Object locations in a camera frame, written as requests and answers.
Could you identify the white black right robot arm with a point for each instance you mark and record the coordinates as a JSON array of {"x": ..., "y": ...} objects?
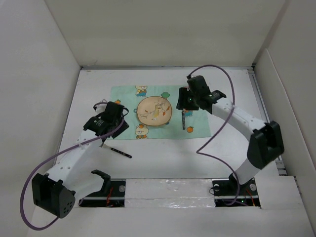
[{"x": 265, "y": 138}]

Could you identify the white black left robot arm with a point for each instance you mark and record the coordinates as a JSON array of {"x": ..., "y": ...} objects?
[{"x": 62, "y": 186}]

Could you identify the silver fork black handle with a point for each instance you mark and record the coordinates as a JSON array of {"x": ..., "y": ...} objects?
[{"x": 104, "y": 146}]

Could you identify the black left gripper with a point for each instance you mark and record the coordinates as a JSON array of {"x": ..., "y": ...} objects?
[{"x": 123, "y": 128}]

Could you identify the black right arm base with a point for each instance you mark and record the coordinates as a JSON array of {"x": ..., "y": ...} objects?
[{"x": 225, "y": 193}]

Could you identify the beige patterned plate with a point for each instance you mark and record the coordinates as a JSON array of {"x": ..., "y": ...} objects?
[{"x": 154, "y": 111}]

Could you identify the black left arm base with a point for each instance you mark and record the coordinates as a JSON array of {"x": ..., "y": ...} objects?
[{"x": 111, "y": 194}]

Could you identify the mint green cartoon cloth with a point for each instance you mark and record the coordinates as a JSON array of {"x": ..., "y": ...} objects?
[{"x": 197, "y": 125}]

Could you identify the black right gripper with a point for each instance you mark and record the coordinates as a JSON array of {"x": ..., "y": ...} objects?
[{"x": 182, "y": 103}]

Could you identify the steak knife black blade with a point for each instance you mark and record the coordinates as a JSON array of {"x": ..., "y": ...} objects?
[{"x": 183, "y": 119}]

